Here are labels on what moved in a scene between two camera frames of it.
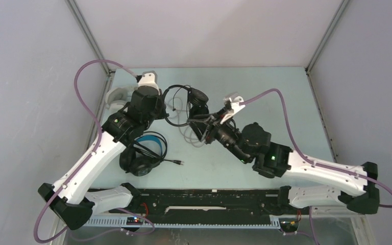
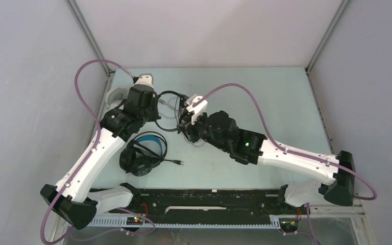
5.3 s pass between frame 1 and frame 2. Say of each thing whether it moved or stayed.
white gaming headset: stayed
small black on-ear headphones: moved
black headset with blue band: stayed
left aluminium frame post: stayed
